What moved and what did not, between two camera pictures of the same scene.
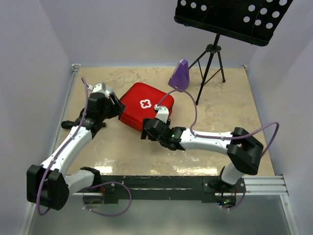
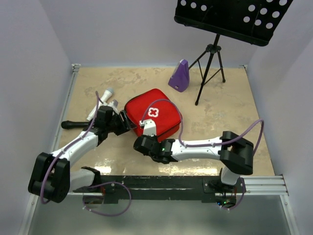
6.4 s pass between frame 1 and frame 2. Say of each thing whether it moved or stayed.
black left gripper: moved
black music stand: stayed
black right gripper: moved
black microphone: stayed
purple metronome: stayed
